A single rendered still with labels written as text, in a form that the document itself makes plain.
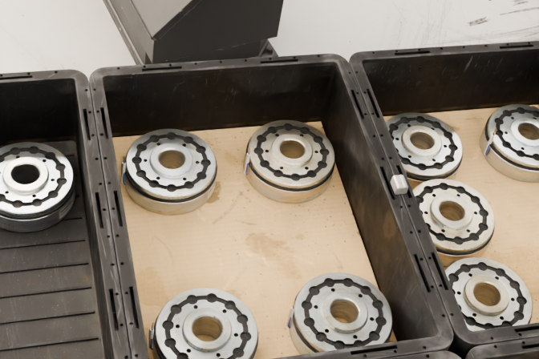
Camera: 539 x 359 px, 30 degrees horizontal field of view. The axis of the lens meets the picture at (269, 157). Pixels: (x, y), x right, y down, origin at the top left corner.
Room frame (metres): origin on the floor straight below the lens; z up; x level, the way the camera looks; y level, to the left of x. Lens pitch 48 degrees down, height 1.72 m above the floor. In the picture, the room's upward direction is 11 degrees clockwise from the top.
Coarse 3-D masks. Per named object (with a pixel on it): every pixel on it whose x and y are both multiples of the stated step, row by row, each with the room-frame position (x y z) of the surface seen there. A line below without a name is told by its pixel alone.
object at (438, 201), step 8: (432, 200) 0.75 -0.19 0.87; (440, 200) 0.75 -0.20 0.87; (448, 200) 0.75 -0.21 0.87; (456, 200) 0.75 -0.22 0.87; (464, 200) 0.76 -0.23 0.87; (432, 208) 0.73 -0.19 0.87; (464, 208) 0.74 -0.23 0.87; (432, 216) 0.73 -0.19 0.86; (440, 216) 0.73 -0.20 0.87; (464, 216) 0.73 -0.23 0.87; (440, 224) 0.72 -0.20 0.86; (448, 224) 0.72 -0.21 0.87; (456, 224) 0.72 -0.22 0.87; (464, 224) 0.72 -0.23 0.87
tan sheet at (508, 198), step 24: (456, 120) 0.92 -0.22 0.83; (480, 120) 0.93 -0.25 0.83; (480, 168) 0.84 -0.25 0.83; (480, 192) 0.81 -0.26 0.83; (504, 192) 0.81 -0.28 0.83; (528, 192) 0.82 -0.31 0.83; (504, 216) 0.78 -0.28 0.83; (528, 216) 0.78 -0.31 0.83; (504, 240) 0.74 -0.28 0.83; (528, 240) 0.75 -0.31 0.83; (504, 264) 0.70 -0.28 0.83; (528, 264) 0.71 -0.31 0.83; (528, 288) 0.68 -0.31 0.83
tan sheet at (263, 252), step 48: (240, 144) 0.81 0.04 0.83; (240, 192) 0.73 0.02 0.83; (336, 192) 0.76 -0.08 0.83; (144, 240) 0.64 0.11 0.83; (192, 240) 0.65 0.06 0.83; (240, 240) 0.67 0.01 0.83; (288, 240) 0.68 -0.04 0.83; (336, 240) 0.69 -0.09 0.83; (144, 288) 0.58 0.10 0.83; (192, 288) 0.59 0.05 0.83; (240, 288) 0.60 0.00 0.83; (288, 288) 0.62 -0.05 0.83; (288, 336) 0.56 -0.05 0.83
